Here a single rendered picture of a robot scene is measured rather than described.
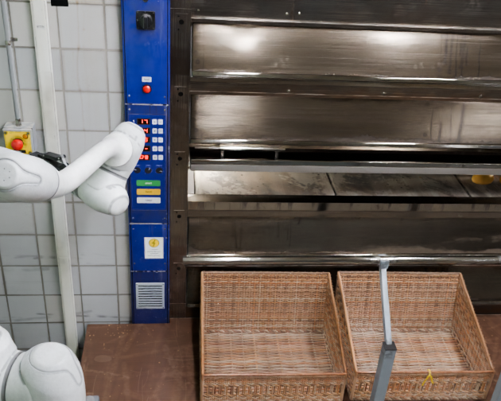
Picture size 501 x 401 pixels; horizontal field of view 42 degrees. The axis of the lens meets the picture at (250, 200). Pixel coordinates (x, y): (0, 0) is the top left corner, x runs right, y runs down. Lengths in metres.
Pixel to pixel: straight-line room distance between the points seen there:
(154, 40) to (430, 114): 1.07
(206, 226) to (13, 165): 1.32
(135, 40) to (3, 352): 1.08
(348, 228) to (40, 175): 1.56
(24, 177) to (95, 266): 1.33
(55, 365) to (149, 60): 1.07
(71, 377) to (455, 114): 1.68
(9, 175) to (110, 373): 1.39
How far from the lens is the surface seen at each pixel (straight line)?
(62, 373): 1.82
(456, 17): 2.51
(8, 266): 2.86
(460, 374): 2.72
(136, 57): 2.32
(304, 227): 2.73
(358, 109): 2.52
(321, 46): 2.39
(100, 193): 2.04
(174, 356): 2.78
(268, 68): 2.36
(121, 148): 1.98
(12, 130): 2.45
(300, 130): 2.48
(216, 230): 2.69
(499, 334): 3.20
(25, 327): 3.05
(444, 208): 2.83
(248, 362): 2.76
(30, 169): 1.52
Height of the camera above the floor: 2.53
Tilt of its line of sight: 31 degrees down
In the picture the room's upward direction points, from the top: 4 degrees clockwise
